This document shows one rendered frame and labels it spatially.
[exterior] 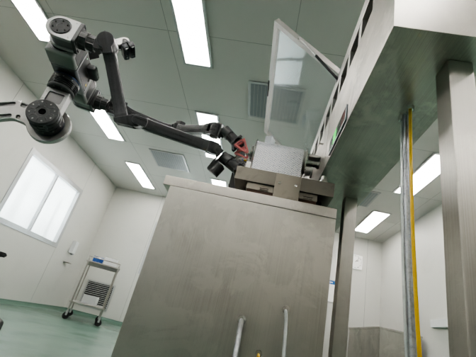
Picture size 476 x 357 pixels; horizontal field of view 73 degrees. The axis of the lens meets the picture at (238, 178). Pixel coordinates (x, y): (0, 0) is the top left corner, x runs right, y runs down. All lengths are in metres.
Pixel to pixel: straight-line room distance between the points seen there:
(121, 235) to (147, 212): 0.75
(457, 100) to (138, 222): 7.18
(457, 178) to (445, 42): 0.34
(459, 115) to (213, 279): 0.83
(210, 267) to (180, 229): 0.17
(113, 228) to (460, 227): 7.41
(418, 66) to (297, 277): 0.72
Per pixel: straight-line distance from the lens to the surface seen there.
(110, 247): 7.71
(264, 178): 1.30
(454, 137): 0.85
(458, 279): 0.73
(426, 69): 1.02
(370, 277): 7.48
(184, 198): 1.22
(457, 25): 0.98
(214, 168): 1.53
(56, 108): 1.79
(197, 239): 1.16
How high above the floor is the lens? 0.43
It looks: 25 degrees up
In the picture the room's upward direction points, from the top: 14 degrees clockwise
